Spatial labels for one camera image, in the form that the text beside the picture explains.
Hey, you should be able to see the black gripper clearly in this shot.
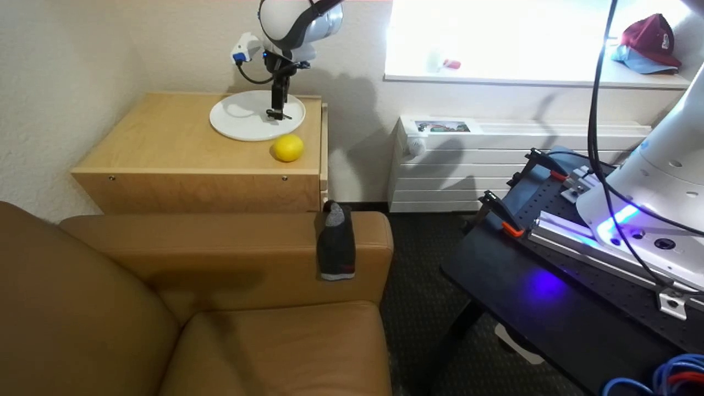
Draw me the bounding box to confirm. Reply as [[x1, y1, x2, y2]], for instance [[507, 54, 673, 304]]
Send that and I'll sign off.
[[261, 50, 307, 117]]

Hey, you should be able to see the small dark key bunch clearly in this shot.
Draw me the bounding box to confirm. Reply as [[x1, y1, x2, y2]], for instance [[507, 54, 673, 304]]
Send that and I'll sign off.
[[266, 110, 293, 121]]

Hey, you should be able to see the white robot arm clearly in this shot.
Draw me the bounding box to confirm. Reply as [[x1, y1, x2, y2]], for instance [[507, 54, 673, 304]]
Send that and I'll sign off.
[[530, 72, 704, 289]]

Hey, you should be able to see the white round plate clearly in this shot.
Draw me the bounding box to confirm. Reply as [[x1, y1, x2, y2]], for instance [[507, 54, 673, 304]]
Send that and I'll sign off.
[[208, 89, 306, 142]]

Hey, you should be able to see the yellow lemon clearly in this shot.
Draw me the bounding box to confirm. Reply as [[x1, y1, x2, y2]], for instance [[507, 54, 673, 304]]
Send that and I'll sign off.
[[271, 134, 303, 163]]

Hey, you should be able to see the light wooden side table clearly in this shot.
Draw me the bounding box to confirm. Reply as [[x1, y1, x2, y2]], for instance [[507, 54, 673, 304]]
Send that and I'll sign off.
[[70, 93, 327, 212]]

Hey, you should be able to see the black grey sock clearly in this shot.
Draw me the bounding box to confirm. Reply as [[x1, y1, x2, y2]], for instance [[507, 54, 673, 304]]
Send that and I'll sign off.
[[316, 200, 355, 282]]

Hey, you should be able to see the small red white object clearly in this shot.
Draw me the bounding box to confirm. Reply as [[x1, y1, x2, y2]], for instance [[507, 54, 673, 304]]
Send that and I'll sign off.
[[441, 58, 461, 71]]

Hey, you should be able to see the tan leather armchair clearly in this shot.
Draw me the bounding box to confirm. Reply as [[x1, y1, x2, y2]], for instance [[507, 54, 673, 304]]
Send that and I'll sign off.
[[0, 203, 393, 396]]

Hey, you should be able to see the white window sill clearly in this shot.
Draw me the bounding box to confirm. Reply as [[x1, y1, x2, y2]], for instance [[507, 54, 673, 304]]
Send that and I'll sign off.
[[382, 64, 689, 89]]

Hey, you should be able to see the maroon baseball cap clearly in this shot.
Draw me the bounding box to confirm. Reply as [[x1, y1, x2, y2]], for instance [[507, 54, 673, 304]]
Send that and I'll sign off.
[[619, 13, 679, 61]]

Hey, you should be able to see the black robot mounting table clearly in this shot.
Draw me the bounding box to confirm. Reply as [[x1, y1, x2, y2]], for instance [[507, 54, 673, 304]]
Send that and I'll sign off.
[[421, 150, 704, 396]]

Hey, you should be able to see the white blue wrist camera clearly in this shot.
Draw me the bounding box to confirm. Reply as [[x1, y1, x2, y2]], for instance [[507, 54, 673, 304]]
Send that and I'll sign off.
[[230, 33, 261, 65]]

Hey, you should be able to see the white wall heater unit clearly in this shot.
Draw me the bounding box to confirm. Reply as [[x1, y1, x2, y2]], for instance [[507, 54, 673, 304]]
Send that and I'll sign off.
[[384, 113, 652, 216]]

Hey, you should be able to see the orange handled black clamp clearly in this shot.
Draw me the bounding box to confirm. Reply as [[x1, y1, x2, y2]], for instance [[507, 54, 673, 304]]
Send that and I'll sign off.
[[480, 188, 525, 240]]

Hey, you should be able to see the aluminium rail bracket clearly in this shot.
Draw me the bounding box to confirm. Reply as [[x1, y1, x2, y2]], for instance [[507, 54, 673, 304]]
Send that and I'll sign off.
[[528, 211, 704, 321]]

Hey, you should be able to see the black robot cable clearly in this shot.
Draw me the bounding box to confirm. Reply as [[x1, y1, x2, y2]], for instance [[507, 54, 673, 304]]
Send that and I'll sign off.
[[585, 0, 704, 294]]

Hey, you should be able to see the blue coiled cable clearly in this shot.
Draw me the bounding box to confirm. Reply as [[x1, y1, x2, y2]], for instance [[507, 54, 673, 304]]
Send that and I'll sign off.
[[600, 351, 704, 396]]

